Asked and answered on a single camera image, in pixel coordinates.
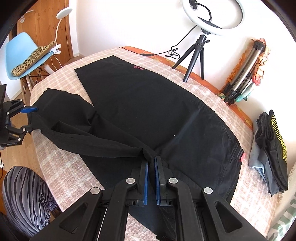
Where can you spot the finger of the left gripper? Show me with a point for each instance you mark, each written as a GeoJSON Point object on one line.
{"type": "Point", "coordinates": [17, 106]}
{"type": "Point", "coordinates": [19, 132]}

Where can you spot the white ring light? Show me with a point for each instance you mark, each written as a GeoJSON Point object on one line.
{"type": "Point", "coordinates": [216, 17]}

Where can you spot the grey folded garment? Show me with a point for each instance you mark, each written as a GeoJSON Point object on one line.
{"type": "Point", "coordinates": [264, 169]}

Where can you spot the light blue folded jeans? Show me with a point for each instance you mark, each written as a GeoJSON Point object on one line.
{"type": "Point", "coordinates": [254, 161]}

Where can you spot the black pants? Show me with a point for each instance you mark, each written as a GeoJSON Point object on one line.
{"type": "Point", "coordinates": [135, 115]}

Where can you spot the silver folded tripod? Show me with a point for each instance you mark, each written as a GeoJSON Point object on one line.
{"type": "Point", "coordinates": [233, 88]}

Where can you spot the black mini tripod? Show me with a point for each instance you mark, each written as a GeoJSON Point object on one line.
{"type": "Point", "coordinates": [198, 51]}

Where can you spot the leopard print cloth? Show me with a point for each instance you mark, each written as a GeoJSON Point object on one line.
{"type": "Point", "coordinates": [34, 57]}

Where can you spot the green leaf white pillow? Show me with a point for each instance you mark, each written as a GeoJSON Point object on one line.
{"type": "Point", "coordinates": [285, 211]}

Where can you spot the light blue chair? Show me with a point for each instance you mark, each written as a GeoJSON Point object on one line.
{"type": "Point", "coordinates": [18, 50]}

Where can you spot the white clip desk lamp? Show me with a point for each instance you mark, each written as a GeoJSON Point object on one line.
{"type": "Point", "coordinates": [60, 16]}

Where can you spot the grey striped trouser leg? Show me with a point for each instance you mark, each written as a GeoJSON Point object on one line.
{"type": "Point", "coordinates": [27, 200]}

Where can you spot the wooden door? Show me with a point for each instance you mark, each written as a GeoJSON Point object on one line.
{"type": "Point", "coordinates": [40, 23]}

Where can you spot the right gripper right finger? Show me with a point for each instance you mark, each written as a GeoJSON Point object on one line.
{"type": "Point", "coordinates": [165, 195]}

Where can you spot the pink plaid bed blanket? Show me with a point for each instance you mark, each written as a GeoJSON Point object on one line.
{"type": "Point", "coordinates": [68, 177]}

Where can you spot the black yellow folded garment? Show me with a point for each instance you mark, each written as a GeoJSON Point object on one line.
{"type": "Point", "coordinates": [269, 139]}

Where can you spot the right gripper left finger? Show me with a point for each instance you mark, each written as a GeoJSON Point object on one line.
{"type": "Point", "coordinates": [138, 182]}

